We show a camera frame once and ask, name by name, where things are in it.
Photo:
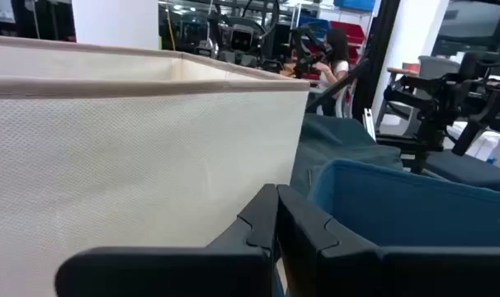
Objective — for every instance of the background black robot arm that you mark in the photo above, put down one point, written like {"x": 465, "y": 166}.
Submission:
{"x": 305, "y": 51}

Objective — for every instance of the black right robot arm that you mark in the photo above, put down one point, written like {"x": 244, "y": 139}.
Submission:
{"x": 435, "y": 99}

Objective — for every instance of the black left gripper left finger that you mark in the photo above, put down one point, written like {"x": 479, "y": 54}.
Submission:
{"x": 171, "y": 272}

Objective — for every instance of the dark blue chair seat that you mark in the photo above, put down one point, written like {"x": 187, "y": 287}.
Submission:
{"x": 468, "y": 169}

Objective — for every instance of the black diagonal strut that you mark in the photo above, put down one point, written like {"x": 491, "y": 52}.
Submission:
{"x": 336, "y": 86}

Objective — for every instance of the dark green garment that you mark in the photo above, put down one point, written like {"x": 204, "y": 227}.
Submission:
{"x": 336, "y": 140}

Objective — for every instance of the white pillar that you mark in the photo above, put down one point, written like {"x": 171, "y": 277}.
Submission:
{"x": 116, "y": 22}
{"x": 411, "y": 37}

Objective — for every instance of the red storage bins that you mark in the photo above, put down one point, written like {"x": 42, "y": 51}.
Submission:
{"x": 351, "y": 33}

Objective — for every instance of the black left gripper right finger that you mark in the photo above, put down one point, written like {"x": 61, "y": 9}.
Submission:
{"x": 378, "y": 272}

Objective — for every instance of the background robot with camera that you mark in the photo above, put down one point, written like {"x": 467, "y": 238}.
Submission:
{"x": 241, "y": 39}

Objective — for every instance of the blue fabric storage bin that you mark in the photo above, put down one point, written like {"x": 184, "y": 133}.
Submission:
{"x": 398, "y": 206}

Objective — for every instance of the beige fabric storage bin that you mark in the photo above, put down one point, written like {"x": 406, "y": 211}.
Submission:
{"x": 130, "y": 165}

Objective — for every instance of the white container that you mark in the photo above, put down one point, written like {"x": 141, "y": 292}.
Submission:
{"x": 485, "y": 144}

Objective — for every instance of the white chair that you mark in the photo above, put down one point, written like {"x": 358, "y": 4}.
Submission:
{"x": 345, "y": 101}

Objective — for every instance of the person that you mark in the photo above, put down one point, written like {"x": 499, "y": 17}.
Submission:
{"x": 336, "y": 62}

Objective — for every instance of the black frame post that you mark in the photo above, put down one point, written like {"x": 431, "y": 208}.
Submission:
{"x": 378, "y": 49}

